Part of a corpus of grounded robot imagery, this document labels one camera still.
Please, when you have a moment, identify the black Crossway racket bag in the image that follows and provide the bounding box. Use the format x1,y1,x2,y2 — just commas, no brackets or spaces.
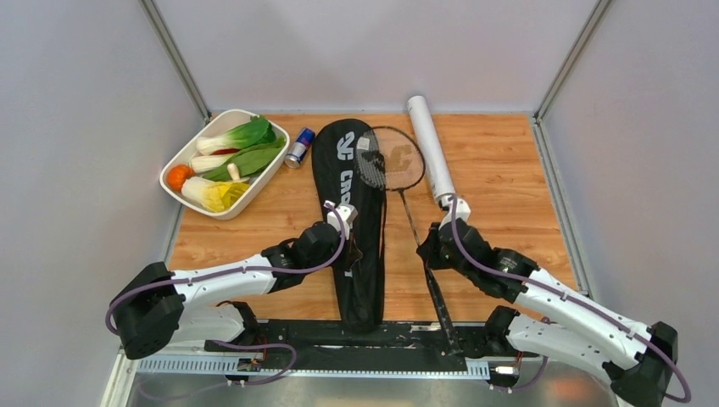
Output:
310,118,388,332

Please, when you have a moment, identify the white shuttlecock tube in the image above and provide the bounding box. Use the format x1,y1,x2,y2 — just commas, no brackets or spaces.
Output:
407,95,456,209

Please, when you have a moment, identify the black badminton racket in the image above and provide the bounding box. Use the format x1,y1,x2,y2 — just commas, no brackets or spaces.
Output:
354,125,463,356

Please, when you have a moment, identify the silver blue drink can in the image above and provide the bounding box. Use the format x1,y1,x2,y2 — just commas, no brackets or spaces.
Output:
284,127,315,169

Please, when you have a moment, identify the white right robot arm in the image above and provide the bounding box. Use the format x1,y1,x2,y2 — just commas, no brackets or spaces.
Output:
417,219,692,406

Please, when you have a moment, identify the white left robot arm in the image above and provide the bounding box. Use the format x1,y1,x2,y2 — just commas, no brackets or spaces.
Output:
105,222,363,360

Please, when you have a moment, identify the beige mushroom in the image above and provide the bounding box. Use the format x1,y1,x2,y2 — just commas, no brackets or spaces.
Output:
226,163,242,182

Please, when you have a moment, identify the yellow napa cabbage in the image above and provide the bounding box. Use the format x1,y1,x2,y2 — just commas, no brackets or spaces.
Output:
181,176,250,213

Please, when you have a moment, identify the green bok choy top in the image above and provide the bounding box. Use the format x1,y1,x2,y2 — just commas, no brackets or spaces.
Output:
195,115,276,155

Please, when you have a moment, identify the green bok choy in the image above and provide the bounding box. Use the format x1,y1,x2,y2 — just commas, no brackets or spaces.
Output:
189,137,287,181
195,115,276,155

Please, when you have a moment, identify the red chili pepper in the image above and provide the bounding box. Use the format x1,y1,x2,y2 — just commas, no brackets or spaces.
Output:
211,148,240,155

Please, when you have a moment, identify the green bok choy lower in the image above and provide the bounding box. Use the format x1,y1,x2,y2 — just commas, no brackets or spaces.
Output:
189,137,287,181

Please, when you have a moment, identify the white oval vegetable basket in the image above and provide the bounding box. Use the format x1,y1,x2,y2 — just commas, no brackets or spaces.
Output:
159,109,291,220

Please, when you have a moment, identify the orange tangerine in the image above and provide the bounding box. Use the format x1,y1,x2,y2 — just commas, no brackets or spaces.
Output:
166,164,195,192

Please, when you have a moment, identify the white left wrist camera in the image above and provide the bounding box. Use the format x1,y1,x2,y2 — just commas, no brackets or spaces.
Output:
323,200,358,240

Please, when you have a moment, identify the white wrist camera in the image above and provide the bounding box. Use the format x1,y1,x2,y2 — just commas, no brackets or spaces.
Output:
439,193,471,228
323,200,358,240

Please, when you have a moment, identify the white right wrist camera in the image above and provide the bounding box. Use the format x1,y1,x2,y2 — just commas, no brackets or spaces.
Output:
439,193,471,228

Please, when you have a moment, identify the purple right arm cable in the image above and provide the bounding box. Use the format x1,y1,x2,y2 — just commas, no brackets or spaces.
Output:
448,193,693,404

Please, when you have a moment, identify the right aluminium frame post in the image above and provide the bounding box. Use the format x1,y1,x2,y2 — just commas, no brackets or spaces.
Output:
534,0,614,122

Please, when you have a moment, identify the aluminium frame post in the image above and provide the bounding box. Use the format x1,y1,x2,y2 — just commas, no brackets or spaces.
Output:
138,0,212,124
534,0,614,122

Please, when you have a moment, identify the left aluminium frame post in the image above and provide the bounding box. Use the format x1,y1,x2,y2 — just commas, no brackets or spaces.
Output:
138,0,212,124

